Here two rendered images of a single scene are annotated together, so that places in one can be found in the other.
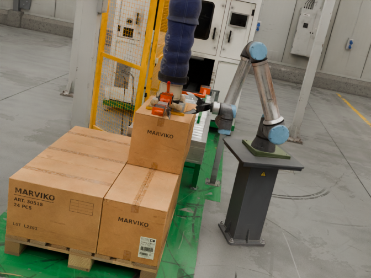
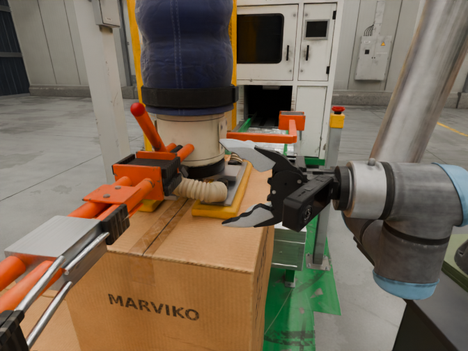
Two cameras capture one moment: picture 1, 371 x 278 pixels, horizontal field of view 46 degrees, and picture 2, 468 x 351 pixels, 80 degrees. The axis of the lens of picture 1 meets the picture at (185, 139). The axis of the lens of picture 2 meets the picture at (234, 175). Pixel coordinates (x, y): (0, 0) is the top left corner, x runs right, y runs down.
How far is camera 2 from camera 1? 264 cm
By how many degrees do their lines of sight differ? 9
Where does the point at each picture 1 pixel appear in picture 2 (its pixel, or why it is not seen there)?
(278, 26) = (341, 58)
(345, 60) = not seen: hidden behind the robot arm
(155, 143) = (145, 333)
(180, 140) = (227, 328)
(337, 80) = not seen: hidden behind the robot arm
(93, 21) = (98, 43)
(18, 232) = not seen: outside the picture
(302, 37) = (365, 63)
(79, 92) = (109, 154)
